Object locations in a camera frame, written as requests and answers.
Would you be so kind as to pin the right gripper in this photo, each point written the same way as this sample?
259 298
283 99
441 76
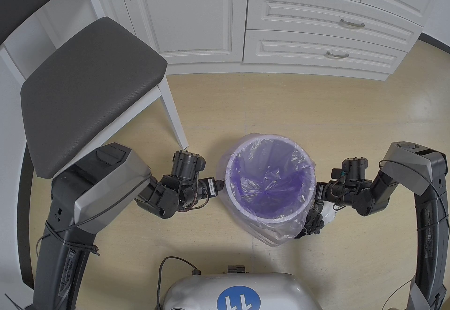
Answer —
320 192

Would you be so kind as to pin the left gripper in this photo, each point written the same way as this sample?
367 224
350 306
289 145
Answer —
212 187

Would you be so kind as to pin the white printed wrapper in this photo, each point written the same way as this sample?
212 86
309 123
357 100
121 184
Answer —
331 213

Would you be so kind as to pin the black plastic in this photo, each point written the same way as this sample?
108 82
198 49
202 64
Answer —
313 222

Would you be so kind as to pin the purple plastic bag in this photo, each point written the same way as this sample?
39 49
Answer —
270 189

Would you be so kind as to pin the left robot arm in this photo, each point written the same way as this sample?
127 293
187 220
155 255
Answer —
105 189

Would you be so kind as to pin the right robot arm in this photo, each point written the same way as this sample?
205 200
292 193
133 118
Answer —
407 168

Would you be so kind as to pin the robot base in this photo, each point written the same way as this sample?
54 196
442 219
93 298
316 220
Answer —
246 291

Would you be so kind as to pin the white trash bin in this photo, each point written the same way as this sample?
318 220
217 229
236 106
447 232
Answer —
274 220

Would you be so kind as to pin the white chair with grey seat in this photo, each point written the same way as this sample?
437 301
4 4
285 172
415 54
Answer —
88 83

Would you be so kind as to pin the white wardrobe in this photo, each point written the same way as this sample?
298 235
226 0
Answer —
298 13

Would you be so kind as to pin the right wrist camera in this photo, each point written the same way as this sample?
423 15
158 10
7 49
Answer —
338 174

